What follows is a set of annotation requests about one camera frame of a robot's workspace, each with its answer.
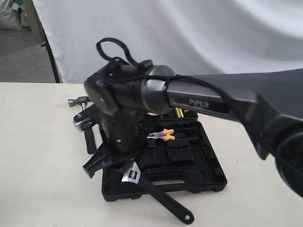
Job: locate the green white bag background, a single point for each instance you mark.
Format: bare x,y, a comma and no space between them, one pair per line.
25,24

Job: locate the pliers with orange handles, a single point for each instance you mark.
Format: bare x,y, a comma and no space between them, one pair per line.
164,135

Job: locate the adjustable wrench black handle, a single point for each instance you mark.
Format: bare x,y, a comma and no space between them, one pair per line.
173,206

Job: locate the white backdrop cloth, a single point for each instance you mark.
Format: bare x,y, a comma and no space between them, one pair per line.
191,36

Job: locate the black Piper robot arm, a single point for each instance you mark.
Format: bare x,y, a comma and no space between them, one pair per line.
269,105

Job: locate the long yellow black screwdriver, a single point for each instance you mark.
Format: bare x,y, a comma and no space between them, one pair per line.
179,113

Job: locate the grey sack in background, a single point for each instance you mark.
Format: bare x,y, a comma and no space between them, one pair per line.
9,15

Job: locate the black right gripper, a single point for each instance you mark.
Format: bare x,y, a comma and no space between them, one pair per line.
123,137

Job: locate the steel claw hammer black grip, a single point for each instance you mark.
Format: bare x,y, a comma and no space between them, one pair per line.
89,135

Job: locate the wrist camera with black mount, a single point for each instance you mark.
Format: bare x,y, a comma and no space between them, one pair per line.
87,118

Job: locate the black plastic tool case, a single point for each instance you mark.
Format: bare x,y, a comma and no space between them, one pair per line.
187,163

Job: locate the black backdrop stand pole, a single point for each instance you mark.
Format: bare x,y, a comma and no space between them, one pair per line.
51,57

